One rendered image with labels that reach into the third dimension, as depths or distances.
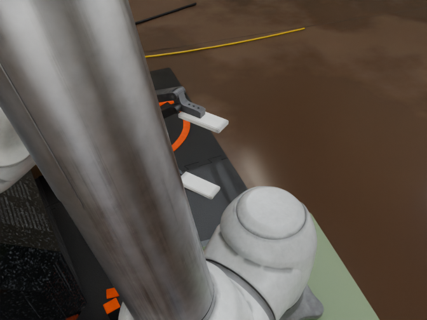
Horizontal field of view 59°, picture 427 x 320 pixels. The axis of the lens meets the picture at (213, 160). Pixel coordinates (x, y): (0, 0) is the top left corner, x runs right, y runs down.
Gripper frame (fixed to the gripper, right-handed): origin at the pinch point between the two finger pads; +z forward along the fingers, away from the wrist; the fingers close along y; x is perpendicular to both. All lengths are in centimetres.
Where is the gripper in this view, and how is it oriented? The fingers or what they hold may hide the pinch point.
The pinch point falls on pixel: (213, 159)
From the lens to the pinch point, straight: 59.1
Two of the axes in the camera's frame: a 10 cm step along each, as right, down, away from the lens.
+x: 4.9, -5.3, 6.9
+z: 8.7, 3.7, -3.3
